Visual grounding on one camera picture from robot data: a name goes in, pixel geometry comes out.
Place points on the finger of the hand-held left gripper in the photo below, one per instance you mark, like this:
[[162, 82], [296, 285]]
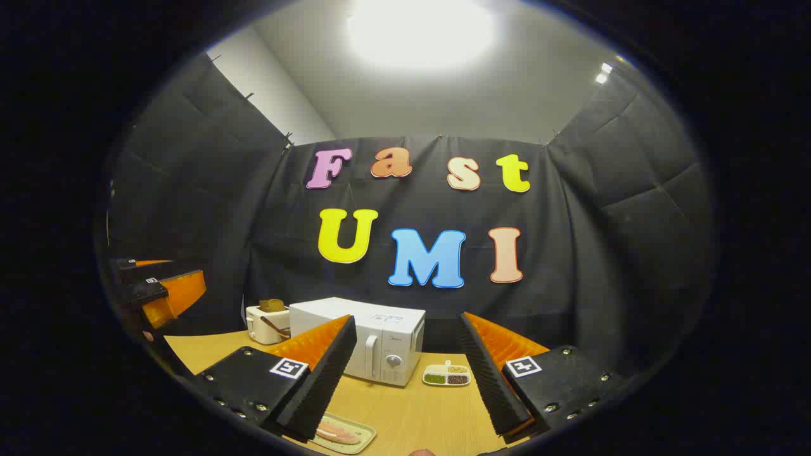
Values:
[[158, 272], [180, 297]]

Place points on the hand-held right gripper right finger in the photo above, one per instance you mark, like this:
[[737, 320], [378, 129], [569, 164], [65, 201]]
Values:
[[491, 380]]

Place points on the green mung beans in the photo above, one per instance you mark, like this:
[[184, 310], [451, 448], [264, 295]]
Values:
[[434, 379]]

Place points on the white divided dish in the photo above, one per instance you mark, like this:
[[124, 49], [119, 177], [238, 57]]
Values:
[[447, 369]]

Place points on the pink meat slice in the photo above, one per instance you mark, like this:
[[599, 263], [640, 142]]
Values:
[[339, 434]]

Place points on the white toaster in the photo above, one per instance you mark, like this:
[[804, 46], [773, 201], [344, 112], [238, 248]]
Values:
[[256, 323]]

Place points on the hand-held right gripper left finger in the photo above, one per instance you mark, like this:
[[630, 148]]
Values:
[[323, 380]]

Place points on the brown bread slice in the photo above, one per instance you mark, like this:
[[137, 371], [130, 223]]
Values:
[[271, 305]]

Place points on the large ceiling light panel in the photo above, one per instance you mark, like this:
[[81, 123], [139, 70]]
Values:
[[418, 31]]

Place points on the white microwave oven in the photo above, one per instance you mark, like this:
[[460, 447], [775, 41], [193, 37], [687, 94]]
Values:
[[386, 329]]

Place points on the dark red beans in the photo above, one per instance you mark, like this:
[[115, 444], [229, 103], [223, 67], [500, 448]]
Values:
[[457, 379]]

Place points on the small ceiling light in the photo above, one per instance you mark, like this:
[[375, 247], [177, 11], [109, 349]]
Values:
[[602, 75]]

